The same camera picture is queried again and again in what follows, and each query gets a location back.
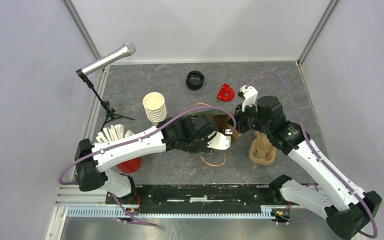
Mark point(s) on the stack of white paper cups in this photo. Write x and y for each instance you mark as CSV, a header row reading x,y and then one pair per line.
x,y
155,107

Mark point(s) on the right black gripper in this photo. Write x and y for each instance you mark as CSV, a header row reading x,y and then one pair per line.
x,y
240,116

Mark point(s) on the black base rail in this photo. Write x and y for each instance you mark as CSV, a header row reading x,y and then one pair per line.
x,y
210,201

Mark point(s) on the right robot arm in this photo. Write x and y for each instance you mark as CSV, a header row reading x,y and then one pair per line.
x,y
346,207

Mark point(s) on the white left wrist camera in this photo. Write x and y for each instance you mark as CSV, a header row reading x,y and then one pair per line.
x,y
221,140

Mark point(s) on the green paper bag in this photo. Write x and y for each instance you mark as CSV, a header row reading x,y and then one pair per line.
x,y
222,121

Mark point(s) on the brown cardboard cup carriers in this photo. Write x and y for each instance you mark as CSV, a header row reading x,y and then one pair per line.
x,y
261,151

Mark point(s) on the silver microphone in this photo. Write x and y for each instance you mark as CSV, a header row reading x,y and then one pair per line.
x,y
126,50

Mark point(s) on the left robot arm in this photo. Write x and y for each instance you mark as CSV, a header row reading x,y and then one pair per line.
x,y
95,161

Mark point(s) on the red cup with straws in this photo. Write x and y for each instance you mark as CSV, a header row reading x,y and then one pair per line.
x,y
114,133

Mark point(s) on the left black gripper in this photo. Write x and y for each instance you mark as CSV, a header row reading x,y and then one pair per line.
x,y
202,147

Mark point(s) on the stack of black lids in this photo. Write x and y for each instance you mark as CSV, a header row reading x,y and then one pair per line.
x,y
194,80

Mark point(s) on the red plastic holder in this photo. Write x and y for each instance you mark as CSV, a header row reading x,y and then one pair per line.
x,y
226,93

